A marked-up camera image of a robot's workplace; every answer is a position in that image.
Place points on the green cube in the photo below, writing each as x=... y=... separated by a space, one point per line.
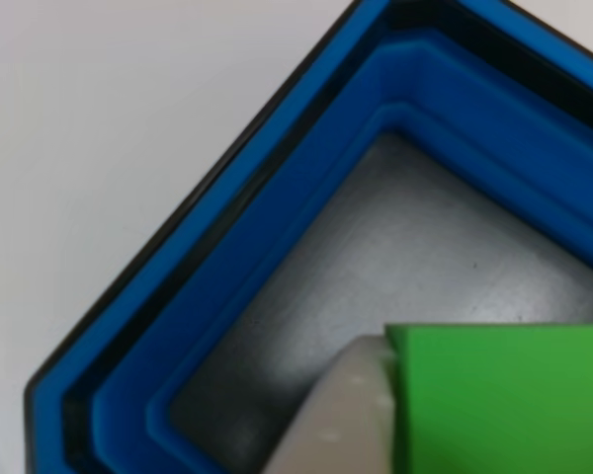
x=499 y=400

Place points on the blue square box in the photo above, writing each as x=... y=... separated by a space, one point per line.
x=326 y=148

